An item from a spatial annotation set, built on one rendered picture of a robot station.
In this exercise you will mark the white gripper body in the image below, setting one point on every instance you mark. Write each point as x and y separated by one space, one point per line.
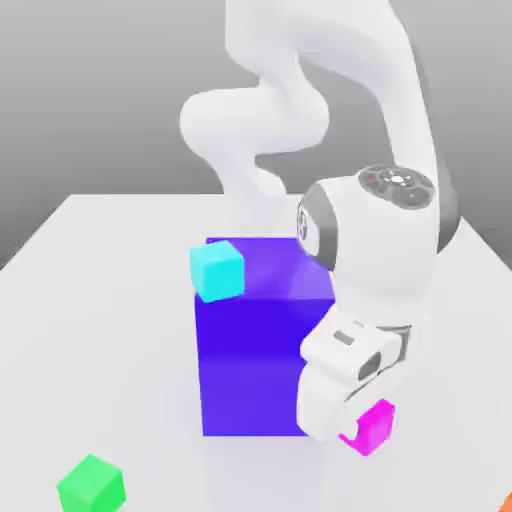
324 404

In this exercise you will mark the small magenta cube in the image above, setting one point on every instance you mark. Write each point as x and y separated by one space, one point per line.
376 428

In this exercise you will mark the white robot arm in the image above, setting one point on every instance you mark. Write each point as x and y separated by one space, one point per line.
360 120

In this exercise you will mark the small cyan cube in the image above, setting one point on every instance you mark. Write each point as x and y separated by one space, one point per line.
218 272

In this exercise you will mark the small green cube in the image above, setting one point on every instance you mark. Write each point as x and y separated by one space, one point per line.
90 486

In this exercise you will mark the large blue box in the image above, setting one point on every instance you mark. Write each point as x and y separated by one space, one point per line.
248 360

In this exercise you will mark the large orange box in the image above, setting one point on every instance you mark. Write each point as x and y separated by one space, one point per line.
507 504

